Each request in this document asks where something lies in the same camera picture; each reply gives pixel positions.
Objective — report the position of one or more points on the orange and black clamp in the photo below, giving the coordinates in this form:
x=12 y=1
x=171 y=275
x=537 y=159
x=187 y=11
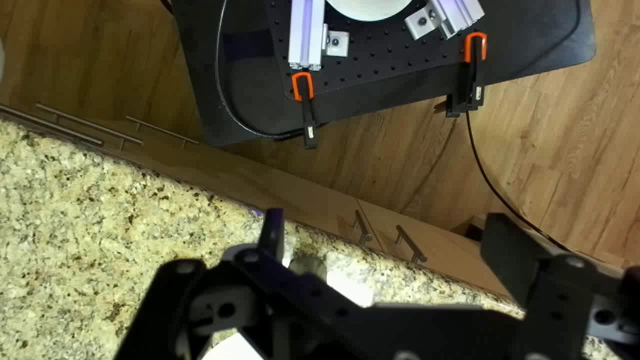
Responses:
x=470 y=73
x=308 y=113

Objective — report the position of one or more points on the black perforated robot table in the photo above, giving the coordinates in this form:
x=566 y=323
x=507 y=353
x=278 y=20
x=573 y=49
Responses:
x=392 y=73

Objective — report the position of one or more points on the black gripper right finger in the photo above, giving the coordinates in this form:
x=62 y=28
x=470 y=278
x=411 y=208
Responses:
x=553 y=293

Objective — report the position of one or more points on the small aluminium corner bracket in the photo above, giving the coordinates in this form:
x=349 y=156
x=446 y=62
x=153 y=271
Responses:
x=336 y=44
x=420 y=24

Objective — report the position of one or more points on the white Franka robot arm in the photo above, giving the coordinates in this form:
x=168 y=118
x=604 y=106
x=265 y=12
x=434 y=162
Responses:
x=369 y=8

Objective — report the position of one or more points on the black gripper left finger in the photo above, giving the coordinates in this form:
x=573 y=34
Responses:
x=201 y=293

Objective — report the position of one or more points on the granite top vanity cabinet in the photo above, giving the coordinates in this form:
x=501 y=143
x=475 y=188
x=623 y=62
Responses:
x=100 y=240

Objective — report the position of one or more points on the aluminium extrusion rail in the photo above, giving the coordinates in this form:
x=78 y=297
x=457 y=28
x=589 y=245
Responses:
x=457 y=12
x=305 y=33

